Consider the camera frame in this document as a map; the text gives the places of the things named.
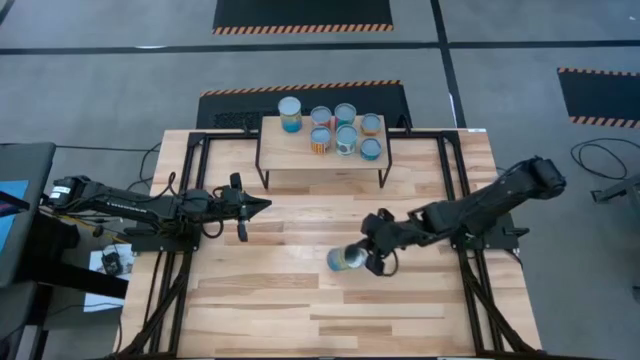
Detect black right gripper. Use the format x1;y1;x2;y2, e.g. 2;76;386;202
344;208;401;277

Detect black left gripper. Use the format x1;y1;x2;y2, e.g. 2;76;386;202
218;172;273;243

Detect wide tin can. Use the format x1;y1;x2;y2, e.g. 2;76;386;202
325;243;370;274

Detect spicy black beans can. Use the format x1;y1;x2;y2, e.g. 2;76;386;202
309;124;333;155

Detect tall cherries can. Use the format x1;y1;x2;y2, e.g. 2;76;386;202
277;95;304;134

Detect teal tuna fish can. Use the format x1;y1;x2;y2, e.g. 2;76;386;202
359;137;383;162

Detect orange circles pattern can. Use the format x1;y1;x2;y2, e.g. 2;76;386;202
309;104;334;129

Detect white green labelled can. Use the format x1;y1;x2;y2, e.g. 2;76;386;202
335;123;359;157

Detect green smiley face can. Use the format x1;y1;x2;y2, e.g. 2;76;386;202
333;102;358;129

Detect orange labelled can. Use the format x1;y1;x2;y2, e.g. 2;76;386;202
359;112;383;137

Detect wooden shelf black metal legs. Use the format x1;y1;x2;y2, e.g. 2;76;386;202
254;114;394;191

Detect black hazard-striped floor mat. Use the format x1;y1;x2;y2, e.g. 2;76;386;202
556;67;640;129
195;79;414;131
212;0;395;36

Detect small black device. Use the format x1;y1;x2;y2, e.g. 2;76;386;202
101;251;124;276

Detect white paper sheet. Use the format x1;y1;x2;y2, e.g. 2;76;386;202
82;244;136;314

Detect black bench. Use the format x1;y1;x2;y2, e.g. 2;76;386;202
19;214;130;301

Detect blue screen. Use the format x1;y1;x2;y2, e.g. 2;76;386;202
0;179;30;256

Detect grey stand base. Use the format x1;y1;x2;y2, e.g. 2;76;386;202
591;172;640;204

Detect black metal table frame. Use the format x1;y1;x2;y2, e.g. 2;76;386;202
114;128;546;360

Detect black floor cable loop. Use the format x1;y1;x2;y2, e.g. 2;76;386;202
569;137;640;181

